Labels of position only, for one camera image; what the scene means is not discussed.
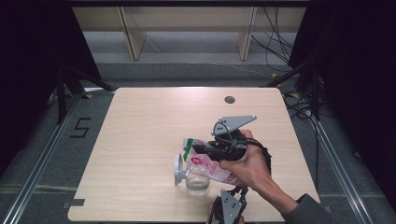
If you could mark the dark curtain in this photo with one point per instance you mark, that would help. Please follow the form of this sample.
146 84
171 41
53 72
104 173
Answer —
358 77
31 62

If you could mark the person's left hand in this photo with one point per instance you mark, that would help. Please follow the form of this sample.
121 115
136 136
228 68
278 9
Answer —
211 210

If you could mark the pink and white plastic bag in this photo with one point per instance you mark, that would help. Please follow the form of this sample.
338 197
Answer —
205 165

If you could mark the person's right hand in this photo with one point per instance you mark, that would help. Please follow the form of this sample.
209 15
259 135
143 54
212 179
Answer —
252 168

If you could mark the clear jar with grey lid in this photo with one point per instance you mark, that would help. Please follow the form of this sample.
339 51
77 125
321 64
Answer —
197 185

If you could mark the beige wooden shelf unit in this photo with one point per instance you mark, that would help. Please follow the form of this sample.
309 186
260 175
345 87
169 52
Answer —
186 18

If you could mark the aluminium floor rail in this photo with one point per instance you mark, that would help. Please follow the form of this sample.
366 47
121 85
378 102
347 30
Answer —
37 168
339 174

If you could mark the black metal stand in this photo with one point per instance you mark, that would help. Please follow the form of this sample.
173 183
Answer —
315 93
61 99

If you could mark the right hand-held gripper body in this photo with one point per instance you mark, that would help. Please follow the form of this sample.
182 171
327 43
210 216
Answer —
232 123

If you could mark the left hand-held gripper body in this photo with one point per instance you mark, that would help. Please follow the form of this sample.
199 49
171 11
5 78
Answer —
230 208

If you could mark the yellow tape piece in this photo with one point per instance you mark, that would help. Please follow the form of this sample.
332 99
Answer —
89 96
274 75
293 95

